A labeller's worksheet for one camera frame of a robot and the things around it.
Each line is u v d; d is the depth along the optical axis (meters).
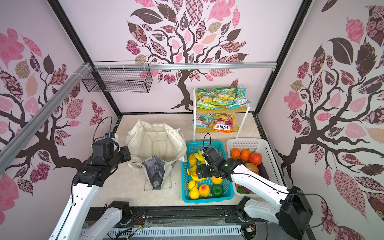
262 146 0.94
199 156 0.91
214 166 0.59
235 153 0.90
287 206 0.39
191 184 0.79
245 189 0.77
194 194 0.75
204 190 0.77
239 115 0.78
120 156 0.62
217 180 0.81
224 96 0.77
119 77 0.95
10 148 0.50
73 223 0.40
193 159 0.88
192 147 1.00
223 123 0.90
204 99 0.78
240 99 0.74
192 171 0.84
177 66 0.93
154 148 0.98
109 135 0.61
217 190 0.77
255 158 0.85
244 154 0.88
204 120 0.91
